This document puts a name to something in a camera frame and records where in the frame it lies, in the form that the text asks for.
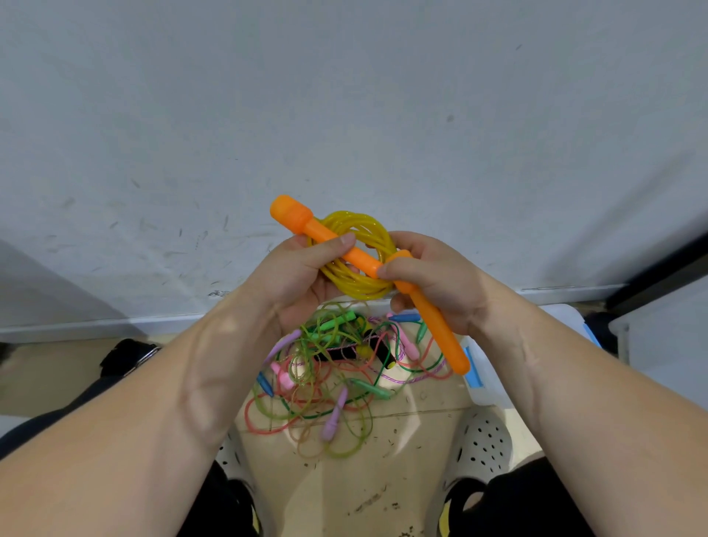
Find person's left hand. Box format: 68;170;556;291
242;232;357;337

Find person's right hand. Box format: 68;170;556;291
376;231;502;338

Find yellow jump rope orange handles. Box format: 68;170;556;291
269;194;471;376

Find person's left forearm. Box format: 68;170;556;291
0;287;278;537

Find person's right forearm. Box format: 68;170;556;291
469;276;708;537

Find white perforated plastic stool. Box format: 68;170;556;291
213;405;547;537

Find black object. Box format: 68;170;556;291
584;312;621;356

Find black shoe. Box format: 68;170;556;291
100;338;162;378

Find person's right leg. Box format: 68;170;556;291
446;455;597;537

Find white plastic box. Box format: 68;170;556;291
608;276;708;413

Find pile of colourful jump ropes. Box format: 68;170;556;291
245;301;452;461

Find dark metal frame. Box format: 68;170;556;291
604;231;708;317

